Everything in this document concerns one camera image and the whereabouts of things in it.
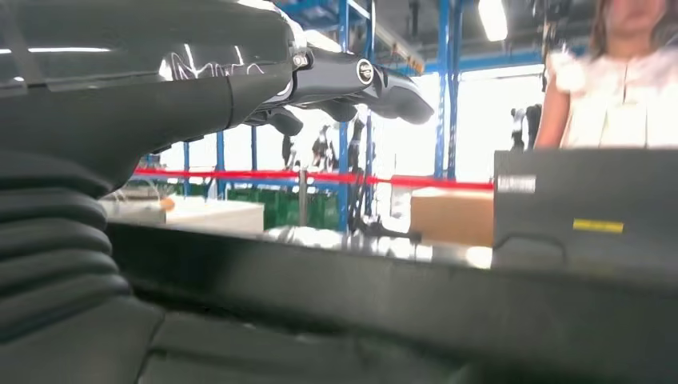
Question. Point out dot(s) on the red barrier belt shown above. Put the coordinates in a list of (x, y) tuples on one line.
[(423, 183)]

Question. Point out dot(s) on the green plastic crate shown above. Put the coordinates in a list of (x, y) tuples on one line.
[(283, 209)]

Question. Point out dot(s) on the blue metal shelf rack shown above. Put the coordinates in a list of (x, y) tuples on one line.
[(442, 106)]

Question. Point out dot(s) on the white low table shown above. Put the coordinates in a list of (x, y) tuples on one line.
[(217, 214)]

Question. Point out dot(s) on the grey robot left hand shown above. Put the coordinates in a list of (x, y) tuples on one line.
[(132, 63)]

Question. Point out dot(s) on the stainless steel workbench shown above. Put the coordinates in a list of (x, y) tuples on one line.
[(381, 246)]

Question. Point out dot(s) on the brown cardboard box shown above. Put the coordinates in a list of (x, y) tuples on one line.
[(450, 217)]

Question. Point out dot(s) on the person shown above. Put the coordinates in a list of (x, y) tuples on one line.
[(620, 100)]

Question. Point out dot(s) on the ceiling light panel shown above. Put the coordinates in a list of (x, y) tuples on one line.
[(493, 18)]

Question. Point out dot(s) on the grey stanchion post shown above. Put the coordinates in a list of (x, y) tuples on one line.
[(303, 204)]

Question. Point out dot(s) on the grey laptop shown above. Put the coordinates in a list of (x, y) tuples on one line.
[(609, 191)]

